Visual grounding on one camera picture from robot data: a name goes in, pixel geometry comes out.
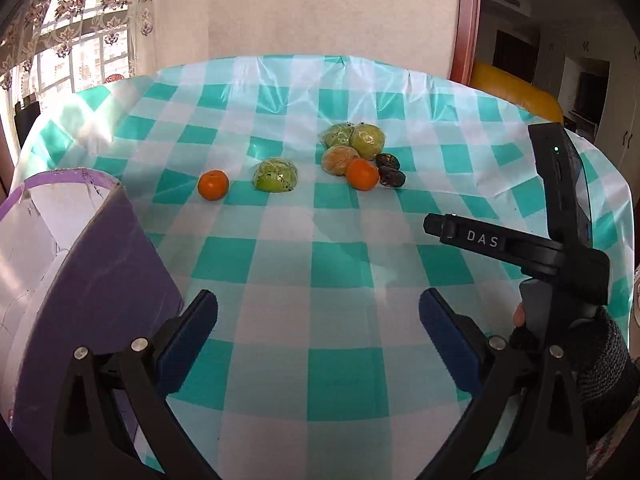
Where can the floral lace curtain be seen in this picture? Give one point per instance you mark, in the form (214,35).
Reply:
(59,46)

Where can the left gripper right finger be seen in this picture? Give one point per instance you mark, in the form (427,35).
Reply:
(524,419)

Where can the red wooden door frame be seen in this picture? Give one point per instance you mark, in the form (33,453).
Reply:
(465,41)

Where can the teal white checkered tablecloth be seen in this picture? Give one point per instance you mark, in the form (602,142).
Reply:
(318,366)

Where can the purple cardboard box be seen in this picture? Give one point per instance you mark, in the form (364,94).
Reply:
(77,270)

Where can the orange fruit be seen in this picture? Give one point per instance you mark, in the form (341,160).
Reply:
(336,159)

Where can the green fruit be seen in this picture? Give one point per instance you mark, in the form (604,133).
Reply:
(337,134)
(275,175)

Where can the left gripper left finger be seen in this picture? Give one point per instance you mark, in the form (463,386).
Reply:
(113,420)

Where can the yellow-green pear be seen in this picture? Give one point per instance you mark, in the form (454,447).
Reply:
(368,140)

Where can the yellow sofa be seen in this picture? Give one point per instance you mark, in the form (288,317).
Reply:
(502,85)

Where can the black chair back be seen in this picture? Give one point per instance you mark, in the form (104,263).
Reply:
(25,114)

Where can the small orange tangerine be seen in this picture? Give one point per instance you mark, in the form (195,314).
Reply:
(213,185)

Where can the right hand in dark glove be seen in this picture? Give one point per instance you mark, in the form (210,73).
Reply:
(607,381)

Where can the dark brown round fruit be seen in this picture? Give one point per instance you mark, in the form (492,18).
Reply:
(387,160)

